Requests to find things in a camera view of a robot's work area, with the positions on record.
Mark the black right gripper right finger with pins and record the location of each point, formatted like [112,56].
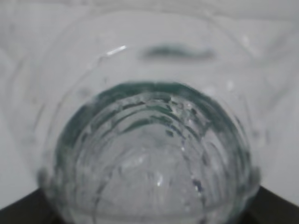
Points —
[268,208]

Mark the clear water bottle green label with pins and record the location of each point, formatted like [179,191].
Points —
[148,111]

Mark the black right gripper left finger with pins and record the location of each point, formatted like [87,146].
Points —
[32,209]

